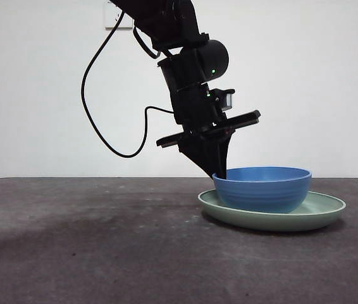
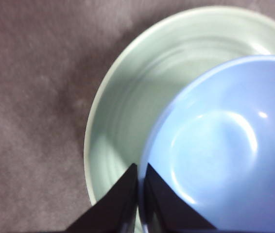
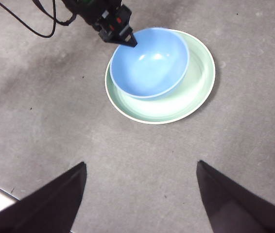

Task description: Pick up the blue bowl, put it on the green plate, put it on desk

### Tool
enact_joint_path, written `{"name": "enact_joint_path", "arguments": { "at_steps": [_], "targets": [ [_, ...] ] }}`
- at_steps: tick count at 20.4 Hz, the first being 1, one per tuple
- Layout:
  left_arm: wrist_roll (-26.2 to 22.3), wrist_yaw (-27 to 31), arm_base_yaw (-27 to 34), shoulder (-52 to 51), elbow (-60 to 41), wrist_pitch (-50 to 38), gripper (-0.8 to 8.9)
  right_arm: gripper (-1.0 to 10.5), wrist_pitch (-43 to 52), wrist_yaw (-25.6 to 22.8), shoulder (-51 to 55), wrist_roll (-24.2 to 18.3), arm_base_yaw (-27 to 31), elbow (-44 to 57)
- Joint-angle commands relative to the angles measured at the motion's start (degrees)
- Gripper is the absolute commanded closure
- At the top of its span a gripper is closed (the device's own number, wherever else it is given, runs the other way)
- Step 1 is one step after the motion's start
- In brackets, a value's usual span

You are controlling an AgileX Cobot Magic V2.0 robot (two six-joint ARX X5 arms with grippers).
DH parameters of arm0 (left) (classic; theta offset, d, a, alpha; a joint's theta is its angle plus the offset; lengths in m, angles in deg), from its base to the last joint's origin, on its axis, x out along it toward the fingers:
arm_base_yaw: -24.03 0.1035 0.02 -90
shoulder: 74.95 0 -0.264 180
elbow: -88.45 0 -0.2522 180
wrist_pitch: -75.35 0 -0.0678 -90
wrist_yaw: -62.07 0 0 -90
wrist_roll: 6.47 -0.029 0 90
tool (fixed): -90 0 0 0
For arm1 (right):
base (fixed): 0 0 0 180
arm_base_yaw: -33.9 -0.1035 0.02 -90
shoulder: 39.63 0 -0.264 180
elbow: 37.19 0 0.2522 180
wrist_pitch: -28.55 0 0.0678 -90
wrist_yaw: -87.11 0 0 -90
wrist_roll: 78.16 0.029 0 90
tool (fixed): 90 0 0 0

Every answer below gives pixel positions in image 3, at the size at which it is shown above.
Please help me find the blue bowl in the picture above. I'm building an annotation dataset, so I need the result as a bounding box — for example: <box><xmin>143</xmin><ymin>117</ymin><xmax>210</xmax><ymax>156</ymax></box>
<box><xmin>109</xmin><ymin>27</ymin><xmax>190</xmax><ymax>101</ymax></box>

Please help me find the green plate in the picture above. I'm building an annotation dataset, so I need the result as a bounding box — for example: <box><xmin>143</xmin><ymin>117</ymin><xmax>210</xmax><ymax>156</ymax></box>
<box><xmin>105</xmin><ymin>29</ymin><xmax>216</xmax><ymax>125</ymax></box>

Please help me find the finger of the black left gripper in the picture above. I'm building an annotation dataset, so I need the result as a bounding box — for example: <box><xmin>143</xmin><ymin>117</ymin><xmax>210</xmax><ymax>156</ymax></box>
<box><xmin>114</xmin><ymin>25</ymin><xmax>138</xmax><ymax>48</ymax></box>

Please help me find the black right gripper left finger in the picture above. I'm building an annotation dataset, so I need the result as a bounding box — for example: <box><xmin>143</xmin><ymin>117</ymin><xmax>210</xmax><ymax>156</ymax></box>
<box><xmin>0</xmin><ymin>162</ymin><xmax>87</xmax><ymax>233</ymax></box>

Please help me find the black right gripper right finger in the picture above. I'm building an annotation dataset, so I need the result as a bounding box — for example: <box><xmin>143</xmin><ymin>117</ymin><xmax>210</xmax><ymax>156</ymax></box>
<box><xmin>196</xmin><ymin>160</ymin><xmax>275</xmax><ymax>233</ymax></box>

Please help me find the black cable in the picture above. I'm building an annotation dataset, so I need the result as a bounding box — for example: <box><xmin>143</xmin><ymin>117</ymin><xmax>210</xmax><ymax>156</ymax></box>
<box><xmin>0</xmin><ymin>0</ymin><xmax>57</xmax><ymax>38</ymax></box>
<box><xmin>32</xmin><ymin>0</ymin><xmax>77</xmax><ymax>27</ymax></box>

